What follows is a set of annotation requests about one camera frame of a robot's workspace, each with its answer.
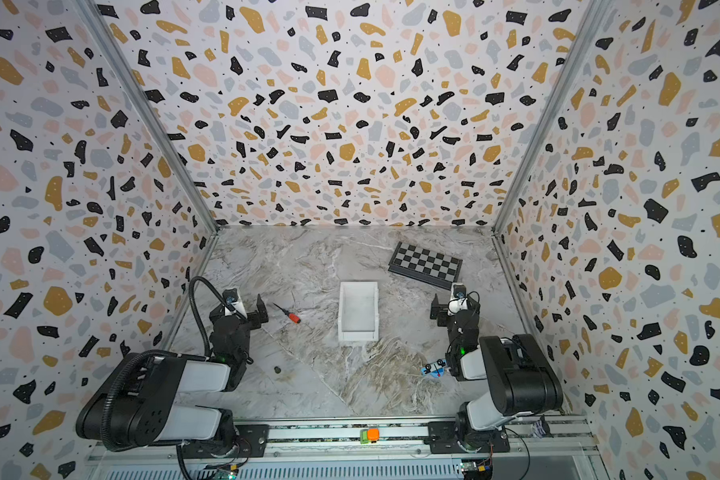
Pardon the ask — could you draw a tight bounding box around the red handled screwdriver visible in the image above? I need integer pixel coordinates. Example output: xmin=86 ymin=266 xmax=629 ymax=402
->
xmin=276 ymin=305 xmax=301 ymax=324

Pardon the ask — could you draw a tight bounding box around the left black corrugated cable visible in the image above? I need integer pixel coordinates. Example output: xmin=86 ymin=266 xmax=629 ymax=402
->
xmin=100 ymin=275 xmax=241 ymax=451

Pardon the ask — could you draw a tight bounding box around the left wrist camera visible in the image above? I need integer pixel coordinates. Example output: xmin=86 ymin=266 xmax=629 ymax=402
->
xmin=222 ymin=287 xmax=246 ymax=316

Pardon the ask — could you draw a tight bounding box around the black grey chessboard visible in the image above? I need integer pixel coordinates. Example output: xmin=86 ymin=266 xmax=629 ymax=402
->
xmin=388 ymin=242 xmax=463 ymax=290

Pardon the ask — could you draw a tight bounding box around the white rectangular bin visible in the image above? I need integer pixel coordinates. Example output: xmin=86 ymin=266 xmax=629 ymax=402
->
xmin=337 ymin=281 xmax=379 ymax=343

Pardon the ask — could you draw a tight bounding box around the small blue toy car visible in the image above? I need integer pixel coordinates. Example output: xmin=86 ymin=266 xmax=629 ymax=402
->
xmin=421 ymin=359 xmax=447 ymax=378

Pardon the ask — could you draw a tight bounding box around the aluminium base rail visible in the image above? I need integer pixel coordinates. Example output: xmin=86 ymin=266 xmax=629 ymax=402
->
xmin=82 ymin=413 xmax=609 ymax=479

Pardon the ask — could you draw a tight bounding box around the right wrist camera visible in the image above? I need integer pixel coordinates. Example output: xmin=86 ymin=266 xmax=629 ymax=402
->
xmin=447 ymin=283 xmax=469 ymax=316

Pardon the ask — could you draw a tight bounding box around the orange green block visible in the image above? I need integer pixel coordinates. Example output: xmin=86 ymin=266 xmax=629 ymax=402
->
xmin=360 ymin=428 xmax=380 ymax=444

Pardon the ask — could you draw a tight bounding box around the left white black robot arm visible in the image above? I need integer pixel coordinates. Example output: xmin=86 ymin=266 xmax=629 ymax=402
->
xmin=75 ymin=289 xmax=269 ymax=456

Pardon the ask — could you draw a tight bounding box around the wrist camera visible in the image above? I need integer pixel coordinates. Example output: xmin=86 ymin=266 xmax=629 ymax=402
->
xmin=447 ymin=283 xmax=469 ymax=316
xmin=222 ymin=287 xmax=246 ymax=316

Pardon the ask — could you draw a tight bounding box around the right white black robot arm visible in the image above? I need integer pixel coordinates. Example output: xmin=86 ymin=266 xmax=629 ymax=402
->
xmin=421 ymin=296 xmax=563 ymax=454

